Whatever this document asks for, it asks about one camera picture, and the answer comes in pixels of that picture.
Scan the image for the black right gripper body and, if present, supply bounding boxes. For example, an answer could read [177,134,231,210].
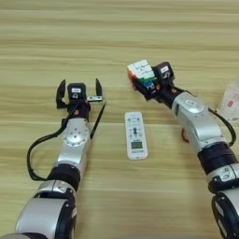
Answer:
[141,81,181,108]

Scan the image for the colourful puzzle cube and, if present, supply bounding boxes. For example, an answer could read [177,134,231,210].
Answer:
[126,59,157,91]

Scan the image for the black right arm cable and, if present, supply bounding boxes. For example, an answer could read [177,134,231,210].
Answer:
[207,106,237,148]

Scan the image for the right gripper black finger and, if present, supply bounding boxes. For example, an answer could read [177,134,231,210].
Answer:
[132,77,153,101]

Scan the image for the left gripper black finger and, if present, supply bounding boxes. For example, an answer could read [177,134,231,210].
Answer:
[55,78,68,108]
[94,77,104,97]

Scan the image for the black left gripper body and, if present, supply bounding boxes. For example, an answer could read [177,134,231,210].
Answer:
[57,95,104,122]

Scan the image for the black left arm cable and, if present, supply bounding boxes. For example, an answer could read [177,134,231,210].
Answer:
[26,108,78,182]

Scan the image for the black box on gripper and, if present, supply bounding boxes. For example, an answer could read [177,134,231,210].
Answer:
[66,82,88,102]
[154,61,176,85]

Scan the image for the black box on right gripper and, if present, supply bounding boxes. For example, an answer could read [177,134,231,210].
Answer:
[154,61,176,85]

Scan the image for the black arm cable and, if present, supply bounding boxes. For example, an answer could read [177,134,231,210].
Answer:
[207,106,237,148]
[26,108,78,182]

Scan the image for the white remote control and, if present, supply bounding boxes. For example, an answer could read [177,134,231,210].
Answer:
[124,111,149,161]

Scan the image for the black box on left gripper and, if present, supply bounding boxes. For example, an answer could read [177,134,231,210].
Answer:
[66,82,88,102]

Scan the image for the clear bottle with red cap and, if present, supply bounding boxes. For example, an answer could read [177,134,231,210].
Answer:
[217,80,239,123]

